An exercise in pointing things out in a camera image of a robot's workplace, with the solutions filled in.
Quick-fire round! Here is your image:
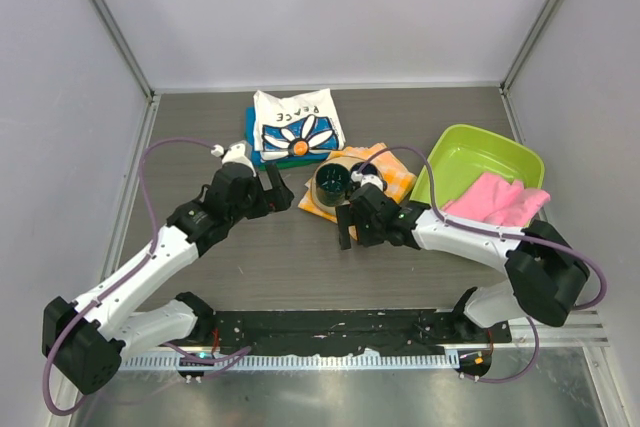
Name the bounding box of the dark green mug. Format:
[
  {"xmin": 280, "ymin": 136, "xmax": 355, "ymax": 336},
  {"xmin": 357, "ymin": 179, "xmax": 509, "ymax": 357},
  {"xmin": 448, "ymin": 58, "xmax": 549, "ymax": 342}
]
[{"xmin": 314, "ymin": 163, "xmax": 350, "ymax": 207}]

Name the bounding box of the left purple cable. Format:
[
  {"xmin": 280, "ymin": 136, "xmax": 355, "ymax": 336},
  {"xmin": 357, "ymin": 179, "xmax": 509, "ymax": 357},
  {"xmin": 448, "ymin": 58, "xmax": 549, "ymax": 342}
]
[{"xmin": 42, "ymin": 136, "xmax": 253, "ymax": 417}]

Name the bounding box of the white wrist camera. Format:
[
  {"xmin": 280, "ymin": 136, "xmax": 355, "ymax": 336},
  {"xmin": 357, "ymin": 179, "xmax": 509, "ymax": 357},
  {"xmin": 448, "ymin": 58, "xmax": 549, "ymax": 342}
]
[
  {"xmin": 351, "ymin": 171, "xmax": 387, "ymax": 192},
  {"xmin": 210, "ymin": 141, "xmax": 254, "ymax": 170}
]

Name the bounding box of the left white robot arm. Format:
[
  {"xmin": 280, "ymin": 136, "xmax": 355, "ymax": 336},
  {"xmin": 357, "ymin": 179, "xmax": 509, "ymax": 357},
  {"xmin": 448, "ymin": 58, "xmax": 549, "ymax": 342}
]
[{"xmin": 42, "ymin": 161, "xmax": 294, "ymax": 395}]

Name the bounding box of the slotted white cable duct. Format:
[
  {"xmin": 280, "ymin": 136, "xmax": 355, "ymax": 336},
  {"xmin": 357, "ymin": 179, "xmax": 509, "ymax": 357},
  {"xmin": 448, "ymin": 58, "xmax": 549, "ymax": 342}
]
[{"xmin": 120, "ymin": 349, "xmax": 459, "ymax": 376}]

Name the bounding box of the white daisy print t shirt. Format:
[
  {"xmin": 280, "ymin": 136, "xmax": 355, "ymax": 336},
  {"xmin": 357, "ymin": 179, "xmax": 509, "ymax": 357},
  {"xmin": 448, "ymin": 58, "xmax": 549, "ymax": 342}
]
[{"xmin": 253, "ymin": 89, "xmax": 346, "ymax": 161}]

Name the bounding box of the pink t shirt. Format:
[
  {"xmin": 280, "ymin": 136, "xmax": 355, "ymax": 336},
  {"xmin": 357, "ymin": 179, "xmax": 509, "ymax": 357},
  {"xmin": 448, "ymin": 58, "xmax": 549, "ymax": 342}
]
[{"xmin": 442, "ymin": 172, "xmax": 551, "ymax": 227}]

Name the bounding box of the lime green plastic tub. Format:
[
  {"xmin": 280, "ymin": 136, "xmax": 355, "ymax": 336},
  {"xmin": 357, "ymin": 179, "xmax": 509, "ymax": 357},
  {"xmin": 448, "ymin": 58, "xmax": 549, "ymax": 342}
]
[{"xmin": 410, "ymin": 124, "xmax": 545, "ymax": 207}]

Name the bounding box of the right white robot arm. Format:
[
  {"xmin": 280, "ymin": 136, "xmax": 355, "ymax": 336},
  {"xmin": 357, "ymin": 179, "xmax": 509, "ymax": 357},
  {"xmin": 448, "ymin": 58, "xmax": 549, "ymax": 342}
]
[{"xmin": 336, "ymin": 183, "xmax": 590, "ymax": 342}]

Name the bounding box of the orange checkered cloth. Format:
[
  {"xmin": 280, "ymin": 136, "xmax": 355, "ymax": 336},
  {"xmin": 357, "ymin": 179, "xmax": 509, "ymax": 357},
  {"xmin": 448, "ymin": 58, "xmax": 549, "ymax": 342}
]
[{"xmin": 298, "ymin": 143, "xmax": 417, "ymax": 224}]

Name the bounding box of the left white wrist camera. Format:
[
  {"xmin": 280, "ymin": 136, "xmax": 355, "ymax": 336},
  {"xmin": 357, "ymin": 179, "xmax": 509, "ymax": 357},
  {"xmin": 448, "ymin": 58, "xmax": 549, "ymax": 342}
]
[{"xmin": 210, "ymin": 141, "xmax": 254, "ymax": 170}]

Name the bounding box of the blue folded t shirt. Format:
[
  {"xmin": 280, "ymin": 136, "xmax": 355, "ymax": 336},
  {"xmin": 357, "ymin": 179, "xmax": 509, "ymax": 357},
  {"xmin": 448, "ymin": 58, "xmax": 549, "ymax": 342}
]
[{"xmin": 243, "ymin": 106, "xmax": 332, "ymax": 168}]

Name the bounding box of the dark blue mug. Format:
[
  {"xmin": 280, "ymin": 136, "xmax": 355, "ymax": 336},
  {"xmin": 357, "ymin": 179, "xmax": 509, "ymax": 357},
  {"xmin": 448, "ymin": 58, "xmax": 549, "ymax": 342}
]
[{"xmin": 350, "ymin": 161, "xmax": 383, "ymax": 182}]

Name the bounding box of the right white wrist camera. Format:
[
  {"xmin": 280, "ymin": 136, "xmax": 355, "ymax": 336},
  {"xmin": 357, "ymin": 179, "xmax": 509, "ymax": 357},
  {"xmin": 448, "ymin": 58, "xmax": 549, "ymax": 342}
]
[{"xmin": 351, "ymin": 171, "xmax": 387, "ymax": 192}]

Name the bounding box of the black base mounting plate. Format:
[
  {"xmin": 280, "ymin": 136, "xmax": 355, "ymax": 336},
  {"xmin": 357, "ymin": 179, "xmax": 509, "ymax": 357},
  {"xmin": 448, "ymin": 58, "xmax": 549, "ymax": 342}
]
[{"xmin": 198, "ymin": 309, "xmax": 512, "ymax": 357}]

